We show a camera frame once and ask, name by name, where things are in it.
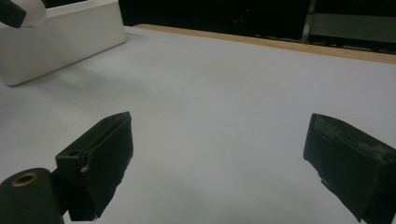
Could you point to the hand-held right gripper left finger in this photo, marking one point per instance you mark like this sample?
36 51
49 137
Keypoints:
102 155

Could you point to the white plastic bin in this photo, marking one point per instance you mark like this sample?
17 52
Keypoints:
62 43

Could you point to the white table mat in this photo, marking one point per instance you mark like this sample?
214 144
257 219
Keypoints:
218 93

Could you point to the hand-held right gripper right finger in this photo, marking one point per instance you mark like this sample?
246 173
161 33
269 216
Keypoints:
355 165

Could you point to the white ball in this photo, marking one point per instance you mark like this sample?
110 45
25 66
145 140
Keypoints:
35 12

